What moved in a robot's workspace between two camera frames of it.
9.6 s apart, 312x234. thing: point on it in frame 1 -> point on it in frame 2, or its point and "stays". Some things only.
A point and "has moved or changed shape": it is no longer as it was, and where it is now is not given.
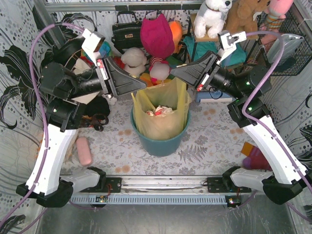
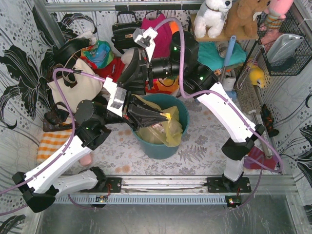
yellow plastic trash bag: x=160 y=109 has moved or changed shape
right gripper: x=209 y=74 -> x=146 y=69
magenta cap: x=157 y=37 stays
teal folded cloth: x=196 y=49 stays
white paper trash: x=160 y=110 -> x=158 y=126
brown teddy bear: x=240 y=16 stays
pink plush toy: x=276 y=10 stays
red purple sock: x=256 y=158 stays
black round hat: x=62 y=53 stays
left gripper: x=106 y=79 -> x=128 y=111
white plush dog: x=211 y=16 stays
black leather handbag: x=126 y=35 stays
